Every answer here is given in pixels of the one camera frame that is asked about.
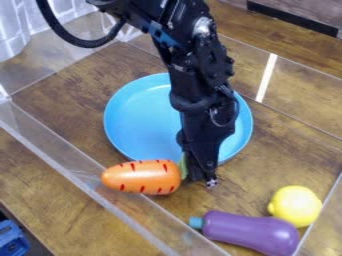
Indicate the white grid curtain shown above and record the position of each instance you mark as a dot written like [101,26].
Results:
[22,21]

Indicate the purple toy eggplant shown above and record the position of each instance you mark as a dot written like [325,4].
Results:
[265,234]

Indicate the clear acrylic enclosure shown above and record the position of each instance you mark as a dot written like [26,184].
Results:
[55,87]

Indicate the yellow toy lemon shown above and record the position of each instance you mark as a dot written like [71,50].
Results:
[297,205]

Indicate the blue round tray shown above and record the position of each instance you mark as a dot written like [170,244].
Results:
[141,121]

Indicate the blue plastic object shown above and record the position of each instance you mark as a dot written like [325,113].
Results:
[14,242]

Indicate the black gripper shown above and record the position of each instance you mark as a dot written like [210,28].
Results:
[207,125]

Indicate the dark baseboard strip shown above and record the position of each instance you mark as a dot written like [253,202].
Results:
[293,19]

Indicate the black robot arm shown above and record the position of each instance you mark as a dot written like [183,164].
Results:
[183,32]

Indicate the orange toy carrot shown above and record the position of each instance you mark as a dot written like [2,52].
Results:
[153,177]

